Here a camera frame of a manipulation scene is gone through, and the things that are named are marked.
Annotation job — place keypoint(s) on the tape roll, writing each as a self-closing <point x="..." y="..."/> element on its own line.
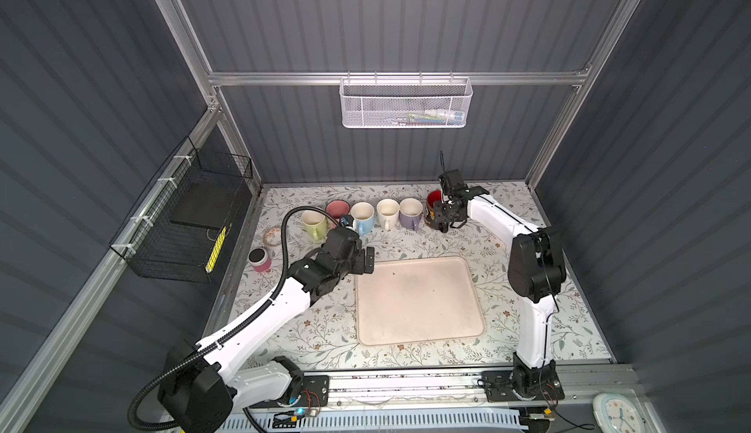
<point x="272" y="237"/>

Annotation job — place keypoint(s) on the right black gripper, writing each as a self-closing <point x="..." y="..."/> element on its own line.
<point x="438" y="214"/>

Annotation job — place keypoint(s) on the beige drying mat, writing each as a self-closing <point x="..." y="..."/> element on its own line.
<point x="417" y="300"/>

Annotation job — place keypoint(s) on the purple mug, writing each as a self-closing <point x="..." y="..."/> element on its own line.
<point x="410" y="214"/>

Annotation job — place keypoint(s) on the black wire basket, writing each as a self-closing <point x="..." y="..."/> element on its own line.
<point x="170" y="235"/>

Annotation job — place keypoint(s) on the small magenta cup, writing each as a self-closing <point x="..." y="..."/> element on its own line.
<point x="260" y="259"/>

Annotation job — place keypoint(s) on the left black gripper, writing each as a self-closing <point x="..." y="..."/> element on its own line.
<point x="360" y="267"/>

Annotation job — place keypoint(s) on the light green mug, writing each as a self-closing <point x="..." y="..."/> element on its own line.
<point x="315" y="224"/>

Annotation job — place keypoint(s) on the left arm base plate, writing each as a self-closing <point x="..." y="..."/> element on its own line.
<point x="306" y="390"/>

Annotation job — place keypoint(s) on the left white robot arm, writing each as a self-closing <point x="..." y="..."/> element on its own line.
<point x="202" y="383"/>

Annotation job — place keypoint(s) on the light blue mug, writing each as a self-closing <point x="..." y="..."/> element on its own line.
<point x="363" y="214"/>

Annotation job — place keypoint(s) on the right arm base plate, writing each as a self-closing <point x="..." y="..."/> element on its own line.
<point x="496" y="386"/>

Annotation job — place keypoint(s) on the white perforated cable tray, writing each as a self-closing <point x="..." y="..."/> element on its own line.
<point x="395" y="420"/>

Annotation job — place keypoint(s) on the white mug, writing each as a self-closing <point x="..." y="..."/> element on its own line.
<point x="388" y="211"/>

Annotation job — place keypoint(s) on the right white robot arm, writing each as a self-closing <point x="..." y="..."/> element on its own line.
<point x="536" y="273"/>

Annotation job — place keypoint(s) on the white wire basket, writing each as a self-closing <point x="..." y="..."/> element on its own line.
<point x="369" y="103"/>

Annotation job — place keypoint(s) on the pink patterned mug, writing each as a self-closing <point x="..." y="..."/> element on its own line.
<point x="338" y="207"/>

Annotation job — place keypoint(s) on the black mug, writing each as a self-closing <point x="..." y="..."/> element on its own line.
<point x="433" y="197"/>

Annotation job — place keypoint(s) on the white analog clock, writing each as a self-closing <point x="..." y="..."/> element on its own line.
<point x="615" y="413"/>

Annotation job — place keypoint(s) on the tubes in white basket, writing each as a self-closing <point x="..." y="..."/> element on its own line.
<point x="451" y="118"/>

